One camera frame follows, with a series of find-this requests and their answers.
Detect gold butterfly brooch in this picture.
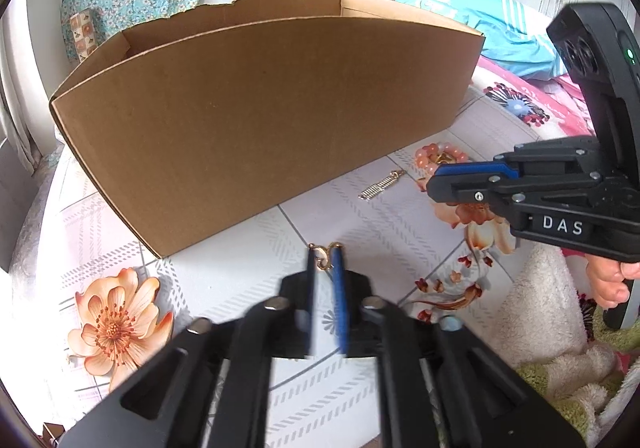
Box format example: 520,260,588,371
308,242,344,272

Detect gold jewelry piece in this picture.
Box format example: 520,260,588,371
435,152,457,165

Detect right hand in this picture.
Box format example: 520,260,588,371
586,255,640,309

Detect pink floral blanket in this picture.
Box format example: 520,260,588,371
472,56,594,140

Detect silver rhinestone hair clip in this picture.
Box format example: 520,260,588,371
358,169,406,201

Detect white fluffy towel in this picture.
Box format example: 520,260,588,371
487,244,639,447

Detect blue clothing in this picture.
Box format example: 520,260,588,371
397,0,567,80

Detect floral white mat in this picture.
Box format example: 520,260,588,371
8,81,597,448

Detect brown cardboard box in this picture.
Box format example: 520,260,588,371
50,0,484,258

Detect grey curtain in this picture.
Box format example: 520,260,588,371
0,30,41,175

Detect patterned small box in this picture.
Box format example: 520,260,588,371
70,9,100,62

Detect orange bead bracelet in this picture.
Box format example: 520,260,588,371
413,141,471,179

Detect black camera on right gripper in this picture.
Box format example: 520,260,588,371
547,2,639,183

